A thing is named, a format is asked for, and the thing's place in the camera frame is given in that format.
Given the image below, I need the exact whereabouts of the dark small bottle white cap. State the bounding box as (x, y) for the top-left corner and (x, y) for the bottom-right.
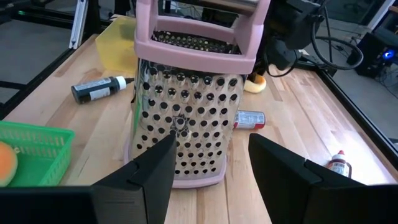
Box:
(70, 75), (135, 105)

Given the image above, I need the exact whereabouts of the black computer blue light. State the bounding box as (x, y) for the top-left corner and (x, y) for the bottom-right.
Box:
(354, 30), (398, 78)

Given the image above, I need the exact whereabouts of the dark red small bottle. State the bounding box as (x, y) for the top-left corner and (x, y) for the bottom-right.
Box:
(326, 150), (353, 179)

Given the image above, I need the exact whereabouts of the yellow plastic bin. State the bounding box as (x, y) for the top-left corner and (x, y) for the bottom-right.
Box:
(95, 16), (139, 75)

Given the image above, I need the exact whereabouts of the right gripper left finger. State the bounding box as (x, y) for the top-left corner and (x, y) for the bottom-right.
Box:
(0, 133), (178, 224)

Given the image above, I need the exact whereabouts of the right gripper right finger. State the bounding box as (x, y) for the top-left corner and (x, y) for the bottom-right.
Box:
(248, 133), (398, 224)

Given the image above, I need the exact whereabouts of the green plastic basket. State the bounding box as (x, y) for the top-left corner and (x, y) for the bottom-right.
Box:
(0, 120), (76, 187)

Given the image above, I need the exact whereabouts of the silver aluminium post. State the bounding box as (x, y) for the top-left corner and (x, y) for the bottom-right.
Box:
(68, 0), (90, 50)

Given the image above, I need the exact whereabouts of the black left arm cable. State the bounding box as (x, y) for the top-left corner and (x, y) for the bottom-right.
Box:
(310, 6), (364, 71)

